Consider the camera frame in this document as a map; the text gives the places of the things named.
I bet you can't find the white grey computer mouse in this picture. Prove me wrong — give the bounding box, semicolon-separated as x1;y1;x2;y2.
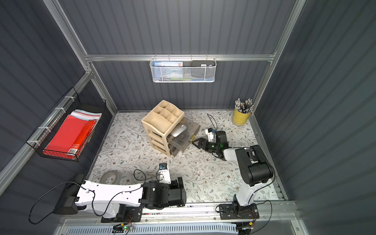
170;123;188;138

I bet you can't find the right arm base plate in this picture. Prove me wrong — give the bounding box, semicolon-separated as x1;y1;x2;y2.
215;203;259;220

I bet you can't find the red folder stack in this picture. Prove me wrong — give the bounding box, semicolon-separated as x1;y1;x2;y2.
43;110;101;160

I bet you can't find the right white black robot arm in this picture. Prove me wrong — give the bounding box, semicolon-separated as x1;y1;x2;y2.
192;131;275;217

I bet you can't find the black wire side basket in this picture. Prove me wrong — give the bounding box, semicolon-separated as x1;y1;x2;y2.
26;89;107;162

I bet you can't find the blue white box in basket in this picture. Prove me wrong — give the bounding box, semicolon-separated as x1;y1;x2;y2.
151;61;184;80

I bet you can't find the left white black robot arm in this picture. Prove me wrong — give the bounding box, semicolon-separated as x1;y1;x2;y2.
53;174;187;219

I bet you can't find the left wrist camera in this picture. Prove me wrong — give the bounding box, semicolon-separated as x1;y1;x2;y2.
157;163;171;185

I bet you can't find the black device in basket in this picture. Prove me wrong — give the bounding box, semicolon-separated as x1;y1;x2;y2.
192;60;216;67

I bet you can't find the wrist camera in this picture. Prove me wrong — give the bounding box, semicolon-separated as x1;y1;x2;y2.
157;163;171;185
205;128;216;143

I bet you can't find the grey drawer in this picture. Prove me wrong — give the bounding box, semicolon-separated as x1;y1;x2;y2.
167;117;201;156

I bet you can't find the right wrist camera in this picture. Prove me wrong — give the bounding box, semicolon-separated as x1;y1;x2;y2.
205;128;216;143

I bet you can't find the beige drawer organizer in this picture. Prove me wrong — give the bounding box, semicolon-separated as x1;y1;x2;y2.
142;100;185;156

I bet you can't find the white mesh wall basket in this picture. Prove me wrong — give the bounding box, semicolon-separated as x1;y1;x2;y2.
149;57;217;83

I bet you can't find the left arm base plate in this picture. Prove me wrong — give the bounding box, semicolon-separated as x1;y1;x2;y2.
101;204;143;223

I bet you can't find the small green circuit board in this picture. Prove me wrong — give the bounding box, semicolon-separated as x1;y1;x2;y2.
112;223;134;235

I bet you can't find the yellow pencil cup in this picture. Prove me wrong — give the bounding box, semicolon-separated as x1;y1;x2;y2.
233;108;251;126

